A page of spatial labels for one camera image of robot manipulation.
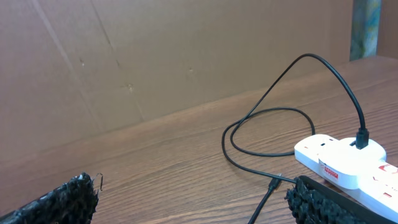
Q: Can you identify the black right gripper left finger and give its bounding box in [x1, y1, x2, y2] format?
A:
[1, 172, 99, 224]

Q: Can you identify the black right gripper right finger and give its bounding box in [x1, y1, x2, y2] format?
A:
[285, 175, 396, 224]

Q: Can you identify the black USB charging cable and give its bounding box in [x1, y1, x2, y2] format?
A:
[221, 53, 370, 224]

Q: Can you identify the white charger adapter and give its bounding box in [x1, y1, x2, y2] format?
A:
[318, 138, 386, 190]

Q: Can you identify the white power strip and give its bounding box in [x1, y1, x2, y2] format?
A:
[294, 134, 397, 222]

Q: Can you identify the brown cardboard backdrop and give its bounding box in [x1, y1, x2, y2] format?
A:
[0, 0, 398, 215]

